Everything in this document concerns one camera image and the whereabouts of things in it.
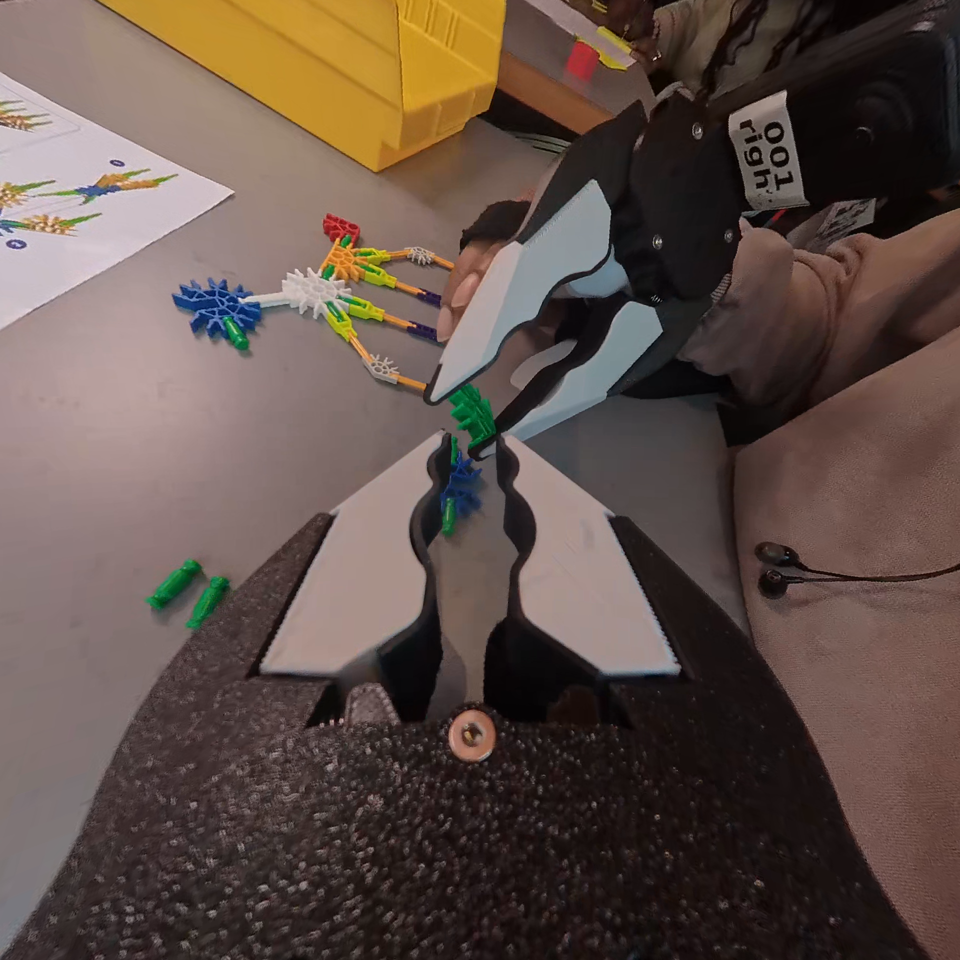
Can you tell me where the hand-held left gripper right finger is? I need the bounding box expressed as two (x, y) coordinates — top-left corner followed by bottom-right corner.
(483, 433), (684, 721)

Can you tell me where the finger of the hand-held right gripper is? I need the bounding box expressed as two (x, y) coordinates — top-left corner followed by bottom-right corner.
(423, 180), (616, 408)
(467, 300), (666, 460)

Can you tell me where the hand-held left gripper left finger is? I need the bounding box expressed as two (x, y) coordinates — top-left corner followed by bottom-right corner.
(258, 431), (459, 721)

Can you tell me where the green fan connector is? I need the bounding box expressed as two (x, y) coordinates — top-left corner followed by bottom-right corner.
(447, 384), (498, 445)

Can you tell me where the blue snowflake connector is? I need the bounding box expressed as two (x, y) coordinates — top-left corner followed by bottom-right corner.
(171, 277), (264, 342)
(437, 450), (485, 520)

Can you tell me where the multicoloured construction toy model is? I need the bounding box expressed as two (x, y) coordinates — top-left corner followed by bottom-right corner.
(241, 213), (459, 393)

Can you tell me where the yellow plastic bin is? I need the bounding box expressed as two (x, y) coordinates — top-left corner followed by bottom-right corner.
(97, 0), (507, 174)

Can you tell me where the person's right forearm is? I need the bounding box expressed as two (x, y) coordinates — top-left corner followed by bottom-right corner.
(686, 217), (960, 421)

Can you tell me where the grey desk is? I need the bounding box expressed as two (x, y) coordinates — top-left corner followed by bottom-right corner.
(0, 0), (755, 826)

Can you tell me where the person's right hand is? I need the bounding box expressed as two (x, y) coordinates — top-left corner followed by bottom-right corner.
(437, 238), (519, 345)

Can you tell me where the person's beige jacket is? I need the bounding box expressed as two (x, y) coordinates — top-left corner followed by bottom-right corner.
(731, 330), (960, 960)

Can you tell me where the white instruction sheet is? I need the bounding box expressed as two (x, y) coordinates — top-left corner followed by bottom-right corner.
(0, 71), (235, 331)

